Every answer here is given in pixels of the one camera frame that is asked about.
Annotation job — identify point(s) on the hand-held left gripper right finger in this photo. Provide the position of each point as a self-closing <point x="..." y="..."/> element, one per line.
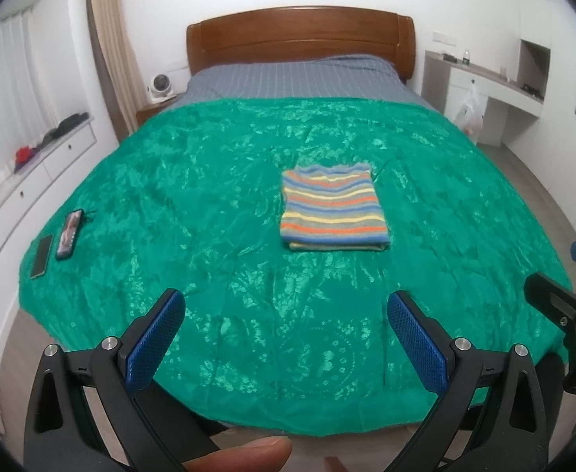
<point x="418" y="344"/>

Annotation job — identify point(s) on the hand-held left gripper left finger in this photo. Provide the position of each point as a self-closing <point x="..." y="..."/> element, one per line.
<point x="152" y="344"/>

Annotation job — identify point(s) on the striped knit sweater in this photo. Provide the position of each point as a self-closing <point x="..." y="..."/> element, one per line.
<point x="334" y="206"/>

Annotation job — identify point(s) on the dark clothes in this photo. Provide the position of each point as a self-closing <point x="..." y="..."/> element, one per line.
<point x="64" y="128"/>

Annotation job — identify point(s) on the person's left hand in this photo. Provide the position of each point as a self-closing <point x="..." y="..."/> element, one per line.
<point x="238" y="457"/>

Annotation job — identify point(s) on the phone in black case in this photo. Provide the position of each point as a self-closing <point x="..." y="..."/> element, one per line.
<point x="68" y="236"/>

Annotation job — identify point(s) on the slim dark phone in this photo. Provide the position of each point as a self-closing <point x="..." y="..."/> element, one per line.
<point x="42" y="255"/>

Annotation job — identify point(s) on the green patterned blanket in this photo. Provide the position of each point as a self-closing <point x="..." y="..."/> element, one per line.
<point x="219" y="206"/>

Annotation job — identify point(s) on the white wardrobe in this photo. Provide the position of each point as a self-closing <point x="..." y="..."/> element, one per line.
<point x="568" y="83"/>

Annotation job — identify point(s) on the white plastic bag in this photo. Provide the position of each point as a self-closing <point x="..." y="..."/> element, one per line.
<point x="469" y="113"/>

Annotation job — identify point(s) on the white desk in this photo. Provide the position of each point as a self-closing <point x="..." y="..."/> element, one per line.
<point x="499" y="88"/>

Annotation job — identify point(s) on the white drawer cabinet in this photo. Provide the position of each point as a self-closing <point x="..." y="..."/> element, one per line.
<point x="66" y="150"/>

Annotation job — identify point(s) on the red cloth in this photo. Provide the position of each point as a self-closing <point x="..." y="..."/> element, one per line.
<point x="25" y="155"/>

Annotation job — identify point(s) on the clear plastic bottle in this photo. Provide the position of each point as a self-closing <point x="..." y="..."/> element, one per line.
<point x="466" y="58"/>

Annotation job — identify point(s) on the wooden nightstand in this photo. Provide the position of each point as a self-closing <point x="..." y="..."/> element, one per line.
<point x="152" y="110"/>

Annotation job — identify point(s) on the small white desk fan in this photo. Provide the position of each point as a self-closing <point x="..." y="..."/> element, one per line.
<point x="160" y="83"/>

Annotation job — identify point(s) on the grey checked bed sheet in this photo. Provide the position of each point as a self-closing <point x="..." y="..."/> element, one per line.
<point x="292" y="81"/>

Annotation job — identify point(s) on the beige curtain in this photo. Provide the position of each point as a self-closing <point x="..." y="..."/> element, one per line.
<point x="113" y="49"/>

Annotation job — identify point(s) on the white sheer curtain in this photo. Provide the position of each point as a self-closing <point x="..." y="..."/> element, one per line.
<point x="12" y="73"/>

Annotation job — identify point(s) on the wooden headboard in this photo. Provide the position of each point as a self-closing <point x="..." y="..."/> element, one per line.
<point x="292" y="34"/>

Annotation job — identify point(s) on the white wall socket strip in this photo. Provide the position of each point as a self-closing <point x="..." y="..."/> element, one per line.
<point x="445" y="38"/>

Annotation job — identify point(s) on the white wall plate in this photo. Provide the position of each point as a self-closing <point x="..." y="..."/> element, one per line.
<point x="177" y="65"/>

